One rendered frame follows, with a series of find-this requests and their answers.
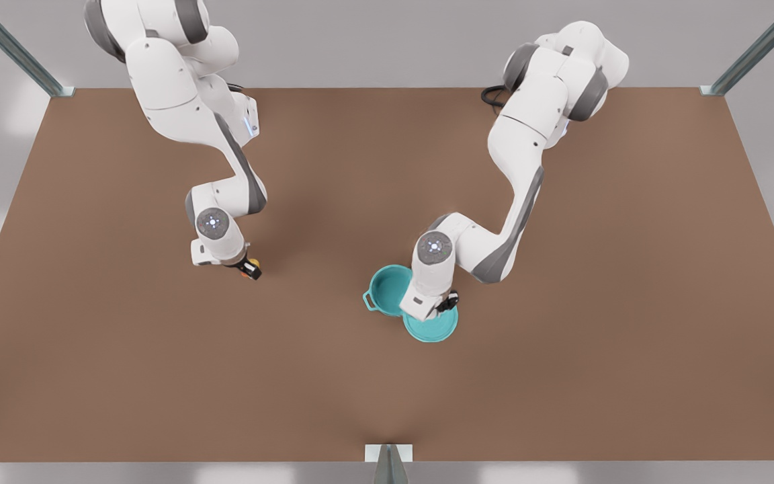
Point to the teal pot lid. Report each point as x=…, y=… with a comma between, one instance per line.
x=433, y=327

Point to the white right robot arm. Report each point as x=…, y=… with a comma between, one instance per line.
x=172, y=81

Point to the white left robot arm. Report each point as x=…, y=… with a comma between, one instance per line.
x=535, y=128

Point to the teal pot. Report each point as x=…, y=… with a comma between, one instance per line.
x=387, y=290

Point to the silver frame post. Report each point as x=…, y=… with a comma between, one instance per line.
x=388, y=462
x=14, y=48
x=756, y=48

